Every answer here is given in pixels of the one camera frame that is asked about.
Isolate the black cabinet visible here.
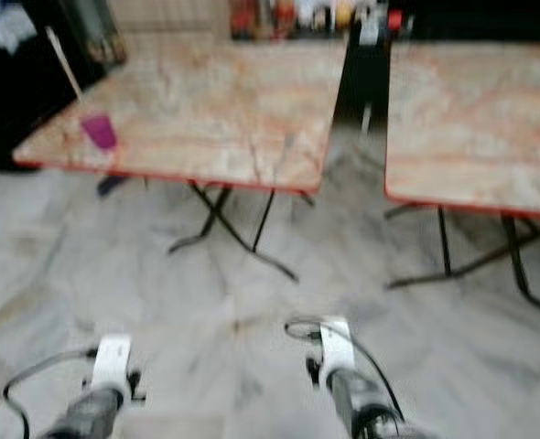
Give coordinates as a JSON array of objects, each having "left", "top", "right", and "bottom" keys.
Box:
[{"left": 0, "top": 0, "right": 124, "bottom": 172}]

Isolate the dark blue slipper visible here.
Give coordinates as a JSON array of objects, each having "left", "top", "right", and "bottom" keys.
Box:
[{"left": 95, "top": 173, "right": 131, "bottom": 198}]

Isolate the pink plastic cup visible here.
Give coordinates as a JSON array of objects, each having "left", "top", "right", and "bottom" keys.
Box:
[{"left": 81, "top": 112, "right": 118, "bottom": 152}]

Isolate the long pale wooden stick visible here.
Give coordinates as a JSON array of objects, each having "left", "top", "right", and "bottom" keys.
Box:
[{"left": 45, "top": 27, "right": 85, "bottom": 100}]

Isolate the white lace cloth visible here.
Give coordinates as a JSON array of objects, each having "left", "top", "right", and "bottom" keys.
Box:
[{"left": 0, "top": 9, "right": 38, "bottom": 53}]

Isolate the marble-top folding table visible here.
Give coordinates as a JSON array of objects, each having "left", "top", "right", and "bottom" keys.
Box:
[
  {"left": 14, "top": 38, "right": 349, "bottom": 283},
  {"left": 384, "top": 41, "right": 540, "bottom": 326}
]

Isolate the shelf with bottles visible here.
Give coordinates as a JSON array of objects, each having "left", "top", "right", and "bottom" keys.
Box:
[{"left": 229, "top": 0, "right": 390, "bottom": 42}]

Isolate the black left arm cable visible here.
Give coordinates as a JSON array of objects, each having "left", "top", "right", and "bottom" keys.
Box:
[{"left": 2, "top": 348, "right": 97, "bottom": 433}]

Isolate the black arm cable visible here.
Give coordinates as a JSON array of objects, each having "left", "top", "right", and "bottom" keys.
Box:
[
  {"left": 2, "top": 348, "right": 97, "bottom": 433},
  {"left": 284, "top": 316, "right": 408, "bottom": 417}
]

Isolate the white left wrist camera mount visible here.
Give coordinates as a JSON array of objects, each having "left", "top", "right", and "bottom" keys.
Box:
[{"left": 92, "top": 334, "right": 132, "bottom": 390}]

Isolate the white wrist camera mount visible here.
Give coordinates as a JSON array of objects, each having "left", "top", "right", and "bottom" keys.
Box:
[
  {"left": 318, "top": 316, "right": 355, "bottom": 371},
  {"left": 92, "top": 334, "right": 132, "bottom": 390}
]

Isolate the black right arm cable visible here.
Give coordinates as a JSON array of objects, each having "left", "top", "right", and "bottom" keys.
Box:
[{"left": 284, "top": 316, "right": 408, "bottom": 417}]

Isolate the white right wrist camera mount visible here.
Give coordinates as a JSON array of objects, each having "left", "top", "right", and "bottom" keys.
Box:
[{"left": 318, "top": 316, "right": 355, "bottom": 371}]

